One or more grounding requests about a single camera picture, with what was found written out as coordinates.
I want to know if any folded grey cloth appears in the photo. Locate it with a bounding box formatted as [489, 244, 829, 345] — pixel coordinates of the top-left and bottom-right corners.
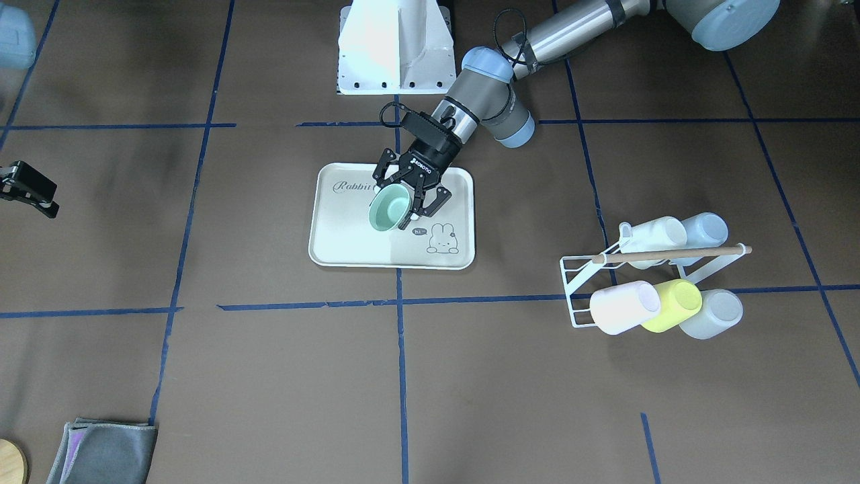
[46, 417, 159, 483]

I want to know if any grey cup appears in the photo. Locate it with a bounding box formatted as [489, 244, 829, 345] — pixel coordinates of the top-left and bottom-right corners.
[679, 289, 744, 340]

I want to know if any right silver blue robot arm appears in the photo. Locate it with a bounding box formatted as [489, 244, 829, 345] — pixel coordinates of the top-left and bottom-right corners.
[1, 3, 60, 218]

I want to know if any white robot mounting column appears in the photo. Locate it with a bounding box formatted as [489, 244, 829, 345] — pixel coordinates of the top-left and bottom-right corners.
[336, 1, 457, 95]

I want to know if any blue cup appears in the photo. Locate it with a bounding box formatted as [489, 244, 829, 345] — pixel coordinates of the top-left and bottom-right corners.
[680, 212, 729, 250]

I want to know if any green cup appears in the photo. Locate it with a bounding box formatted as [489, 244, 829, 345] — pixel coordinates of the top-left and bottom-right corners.
[368, 184, 413, 232]

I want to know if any yellow cup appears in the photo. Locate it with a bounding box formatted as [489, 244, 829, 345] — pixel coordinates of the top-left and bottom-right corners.
[641, 279, 703, 333]

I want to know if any pink cup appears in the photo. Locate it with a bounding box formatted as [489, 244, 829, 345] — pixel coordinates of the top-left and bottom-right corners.
[589, 280, 662, 335]

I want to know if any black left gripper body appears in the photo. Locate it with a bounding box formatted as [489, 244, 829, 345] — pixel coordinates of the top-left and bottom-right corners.
[398, 112, 464, 185]

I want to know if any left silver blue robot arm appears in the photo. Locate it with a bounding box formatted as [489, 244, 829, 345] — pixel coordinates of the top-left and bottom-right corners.
[368, 1, 779, 232]

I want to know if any beige cup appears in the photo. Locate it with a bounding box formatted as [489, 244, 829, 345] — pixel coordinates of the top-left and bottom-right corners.
[619, 216, 688, 253]

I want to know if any beige rabbit serving tray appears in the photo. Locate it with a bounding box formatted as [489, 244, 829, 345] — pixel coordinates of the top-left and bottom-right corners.
[309, 163, 476, 270]

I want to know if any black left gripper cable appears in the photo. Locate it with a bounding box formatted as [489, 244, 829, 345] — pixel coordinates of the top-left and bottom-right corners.
[379, 8, 531, 135]

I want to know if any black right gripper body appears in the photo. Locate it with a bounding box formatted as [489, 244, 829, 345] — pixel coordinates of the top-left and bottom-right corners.
[1, 160, 60, 218]

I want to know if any wooden mug tree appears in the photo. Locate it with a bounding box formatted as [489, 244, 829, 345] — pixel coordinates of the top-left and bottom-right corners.
[1, 439, 30, 483]

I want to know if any white wire cup rack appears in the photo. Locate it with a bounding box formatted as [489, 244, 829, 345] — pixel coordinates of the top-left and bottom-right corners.
[559, 223, 753, 331]

